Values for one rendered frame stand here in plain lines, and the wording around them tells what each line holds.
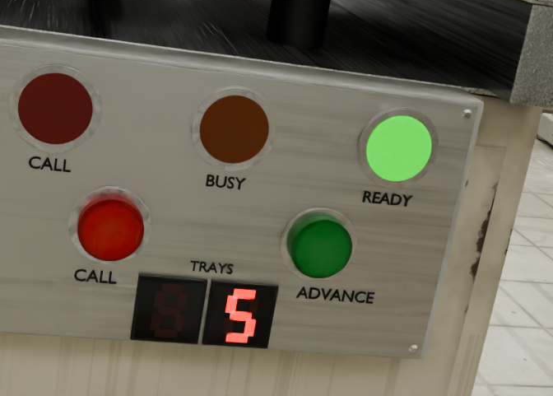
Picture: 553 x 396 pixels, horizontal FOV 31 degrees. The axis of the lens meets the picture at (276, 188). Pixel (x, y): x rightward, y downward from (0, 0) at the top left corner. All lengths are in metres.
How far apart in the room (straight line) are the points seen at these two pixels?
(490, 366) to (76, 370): 1.81
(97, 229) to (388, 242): 0.14
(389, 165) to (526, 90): 0.08
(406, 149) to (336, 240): 0.05
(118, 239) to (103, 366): 0.09
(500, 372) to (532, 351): 0.18
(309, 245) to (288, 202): 0.02
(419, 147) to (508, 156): 0.07
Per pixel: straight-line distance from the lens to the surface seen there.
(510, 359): 2.35
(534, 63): 0.49
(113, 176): 0.46
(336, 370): 0.55
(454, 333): 0.56
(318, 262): 0.48
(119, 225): 0.46
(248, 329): 0.49
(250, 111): 0.45
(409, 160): 0.48
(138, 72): 0.45
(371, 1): 0.72
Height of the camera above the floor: 0.92
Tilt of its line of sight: 17 degrees down
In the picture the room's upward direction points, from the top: 10 degrees clockwise
